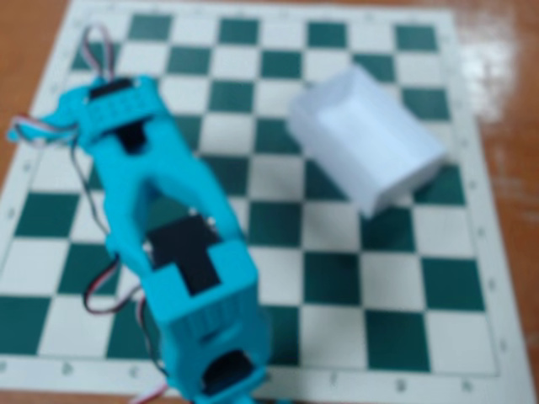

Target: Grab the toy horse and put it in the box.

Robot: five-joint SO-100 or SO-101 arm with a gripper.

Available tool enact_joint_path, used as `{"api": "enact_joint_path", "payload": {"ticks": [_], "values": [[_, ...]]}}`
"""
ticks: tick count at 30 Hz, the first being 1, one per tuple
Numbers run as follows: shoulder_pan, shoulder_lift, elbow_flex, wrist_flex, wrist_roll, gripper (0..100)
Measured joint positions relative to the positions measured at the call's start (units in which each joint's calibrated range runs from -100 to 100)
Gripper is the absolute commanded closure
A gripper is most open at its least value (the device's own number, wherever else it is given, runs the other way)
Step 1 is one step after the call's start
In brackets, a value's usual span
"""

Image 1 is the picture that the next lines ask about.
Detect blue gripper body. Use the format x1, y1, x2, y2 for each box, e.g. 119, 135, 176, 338
77, 75, 169, 155

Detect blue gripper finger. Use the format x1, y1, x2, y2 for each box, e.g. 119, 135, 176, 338
6, 100, 82, 145

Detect white open cardboard box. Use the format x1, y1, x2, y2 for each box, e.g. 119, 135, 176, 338
287, 63, 448, 220

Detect green and white chess mat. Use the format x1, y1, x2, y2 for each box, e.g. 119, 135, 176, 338
0, 0, 534, 404

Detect red white black wrist cable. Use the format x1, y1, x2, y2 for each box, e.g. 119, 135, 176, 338
8, 114, 111, 243

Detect red white black looped cable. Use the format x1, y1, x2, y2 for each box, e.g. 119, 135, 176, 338
81, 25, 118, 82

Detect red white black elbow cable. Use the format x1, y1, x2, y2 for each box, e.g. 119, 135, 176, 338
82, 254, 170, 380

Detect red white black base cable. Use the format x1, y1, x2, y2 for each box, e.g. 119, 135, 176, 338
133, 380, 170, 404

